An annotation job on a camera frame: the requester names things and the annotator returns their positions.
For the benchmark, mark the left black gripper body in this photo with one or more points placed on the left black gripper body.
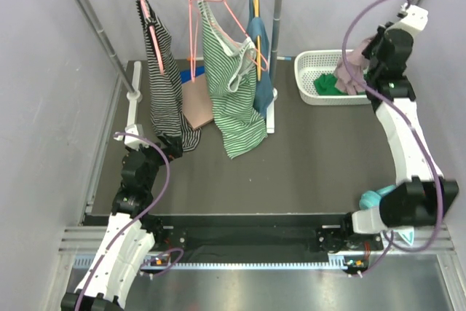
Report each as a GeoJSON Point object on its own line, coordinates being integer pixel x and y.
{"type": "Point", "coordinates": [170, 151]}

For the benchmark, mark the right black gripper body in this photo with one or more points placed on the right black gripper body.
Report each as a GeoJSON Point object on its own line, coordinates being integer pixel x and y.
{"type": "Point", "coordinates": [370, 50]}

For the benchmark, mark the pink tank top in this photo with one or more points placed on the pink tank top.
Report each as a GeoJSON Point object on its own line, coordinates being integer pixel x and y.
{"type": "Point", "coordinates": [355, 68]}

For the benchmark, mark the yellow hanger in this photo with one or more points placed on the yellow hanger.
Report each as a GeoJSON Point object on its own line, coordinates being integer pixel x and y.
{"type": "Point", "coordinates": [256, 10]}

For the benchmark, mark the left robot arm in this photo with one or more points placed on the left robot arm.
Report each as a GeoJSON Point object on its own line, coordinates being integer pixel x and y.
{"type": "Point", "coordinates": [130, 234]}

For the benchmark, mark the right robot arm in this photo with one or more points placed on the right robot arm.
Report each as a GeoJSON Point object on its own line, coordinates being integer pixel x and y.
{"type": "Point", "coordinates": [422, 196]}

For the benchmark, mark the black white striped tank top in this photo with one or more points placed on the black white striped tank top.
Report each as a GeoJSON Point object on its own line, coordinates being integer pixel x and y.
{"type": "Point", "coordinates": [166, 97]}

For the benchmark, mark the green white striped tank top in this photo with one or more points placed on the green white striped tank top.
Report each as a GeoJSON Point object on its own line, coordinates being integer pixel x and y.
{"type": "Point", "coordinates": [230, 69]}

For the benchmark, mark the pink hanger under green top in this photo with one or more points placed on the pink hanger under green top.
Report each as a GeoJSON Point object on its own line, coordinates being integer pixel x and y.
{"type": "Point", "coordinates": [240, 30]}

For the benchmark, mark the blue tank top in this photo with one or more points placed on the blue tank top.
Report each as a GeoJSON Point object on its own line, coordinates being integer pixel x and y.
{"type": "Point", "coordinates": [257, 32]}

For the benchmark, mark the empty pink hanger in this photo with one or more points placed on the empty pink hanger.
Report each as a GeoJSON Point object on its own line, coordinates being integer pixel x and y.
{"type": "Point", "coordinates": [193, 35]}

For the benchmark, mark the pink hanger under black top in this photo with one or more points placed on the pink hanger under black top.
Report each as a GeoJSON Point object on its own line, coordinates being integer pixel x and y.
{"type": "Point", "coordinates": [151, 28]}

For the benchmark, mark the brown cardboard sheet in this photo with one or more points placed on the brown cardboard sheet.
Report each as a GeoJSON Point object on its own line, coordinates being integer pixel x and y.
{"type": "Point", "coordinates": [197, 106]}

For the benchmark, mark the green garment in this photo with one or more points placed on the green garment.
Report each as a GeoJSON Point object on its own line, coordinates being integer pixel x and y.
{"type": "Point", "coordinates": [325, 85]}

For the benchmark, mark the white clothes rack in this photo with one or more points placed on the white clothes rack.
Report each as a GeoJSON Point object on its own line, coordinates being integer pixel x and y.
{"type": "Point", "coordinates": [138, 81]}

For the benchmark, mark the blue flat object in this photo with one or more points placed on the blue flat object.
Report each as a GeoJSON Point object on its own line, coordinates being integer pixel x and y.
{"type": "Point", "coordinates": [185, 75]}

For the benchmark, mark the white plastic basket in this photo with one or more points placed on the white plastic basket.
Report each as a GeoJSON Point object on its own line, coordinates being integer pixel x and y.
{"type": "Point", "coordinates": [310, 65]}

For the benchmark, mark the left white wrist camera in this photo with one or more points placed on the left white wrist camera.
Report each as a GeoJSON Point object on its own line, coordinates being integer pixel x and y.
{"type": "Point", "coordinates": [132, 137]}

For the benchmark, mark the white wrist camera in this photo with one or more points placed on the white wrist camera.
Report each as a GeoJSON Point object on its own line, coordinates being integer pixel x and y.
{"type": "Point", "coordinates": [132, 137]}
{"type": "Point", "coordinates": [414, 19]}

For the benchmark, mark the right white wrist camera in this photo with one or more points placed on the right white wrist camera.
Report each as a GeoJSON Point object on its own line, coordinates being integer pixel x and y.
{"type": "Point", "coordinates": [414, 19]}

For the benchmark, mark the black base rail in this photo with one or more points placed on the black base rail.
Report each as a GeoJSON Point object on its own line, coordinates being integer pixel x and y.
{"type": "Point", "coordinates": [257, 238]}

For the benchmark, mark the white slotted cable duct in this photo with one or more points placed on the white slotted cable duct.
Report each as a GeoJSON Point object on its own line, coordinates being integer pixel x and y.
{"type": "Point", "coordinates": [333, 263]}

